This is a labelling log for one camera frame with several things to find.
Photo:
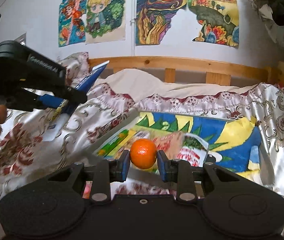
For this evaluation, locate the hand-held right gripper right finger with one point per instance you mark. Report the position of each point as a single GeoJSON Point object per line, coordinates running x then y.
{"type": "Point", "coordinates": [161, 167]}

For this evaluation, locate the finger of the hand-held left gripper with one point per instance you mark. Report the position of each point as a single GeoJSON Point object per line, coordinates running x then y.
{"type": "Point", "coordinates": [53, 101]}
{"type": "Point", "coordinates": [71, 96]}

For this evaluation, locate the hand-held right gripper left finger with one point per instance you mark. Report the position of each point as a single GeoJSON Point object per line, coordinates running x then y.
{"type": "Point", "coordinates": [125, 167]}

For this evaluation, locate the orange mandarin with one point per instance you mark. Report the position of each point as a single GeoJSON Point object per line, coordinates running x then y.
{"type": "Point", "coordinates": [143, 153]}

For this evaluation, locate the green stick snack packet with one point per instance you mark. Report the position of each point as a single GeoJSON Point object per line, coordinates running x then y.
{"type": "Point", "coordinates": [114, 142]}

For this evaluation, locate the blue and white snack packet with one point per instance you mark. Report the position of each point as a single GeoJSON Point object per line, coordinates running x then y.
{"type": "Point", "coordinates": [94, 76]}

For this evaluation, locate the green and white snack pouch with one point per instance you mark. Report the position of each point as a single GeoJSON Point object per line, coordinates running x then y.
{"type": "Point", "coordinates": [192, 152]}

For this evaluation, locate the grey tray with drawing lining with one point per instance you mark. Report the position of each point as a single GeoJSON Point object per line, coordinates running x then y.
{"type": "Point", "coordinates": [232, 135]}

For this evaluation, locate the grey door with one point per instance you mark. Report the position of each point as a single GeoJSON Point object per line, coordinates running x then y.
{"type": "Point", "coordinates": [20, 39]}

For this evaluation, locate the orange-haired girl drawing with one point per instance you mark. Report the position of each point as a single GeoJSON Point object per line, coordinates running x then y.
{"type": "Point", "coordinates": [70, 22]}

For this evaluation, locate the cream bed sheet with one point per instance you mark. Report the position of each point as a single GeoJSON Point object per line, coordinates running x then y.
{"type": "Point", "coordinates": [182, 90]}

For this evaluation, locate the blonde cartoon child drawing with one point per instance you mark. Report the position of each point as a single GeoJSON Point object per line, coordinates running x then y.
{"type": "Point", "coordinates": [104, 12]}

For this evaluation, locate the seaweed and swirl drawing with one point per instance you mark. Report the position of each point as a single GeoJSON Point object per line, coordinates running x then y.
{"type": "Point", "coordinates": [157, 12]}

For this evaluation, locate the landscape and fish drawing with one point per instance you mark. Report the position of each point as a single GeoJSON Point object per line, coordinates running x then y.
{"type": "Point", "coordinates": [214, 12]}

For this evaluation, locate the white wall pipe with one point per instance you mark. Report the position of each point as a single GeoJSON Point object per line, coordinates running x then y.
{"type": "Point", "coordinates": [133, 17]}

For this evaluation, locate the wooden bed frame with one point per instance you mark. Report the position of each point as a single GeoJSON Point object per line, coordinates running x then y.
{"type": "Point", "coordinates": [182, 63]}

